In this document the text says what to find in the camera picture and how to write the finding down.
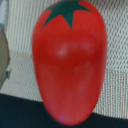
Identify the red toy tomato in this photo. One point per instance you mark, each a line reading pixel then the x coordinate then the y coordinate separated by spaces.
pixel 69 50

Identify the round tan plate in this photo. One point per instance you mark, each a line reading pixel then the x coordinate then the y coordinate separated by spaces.
pixel 4 57

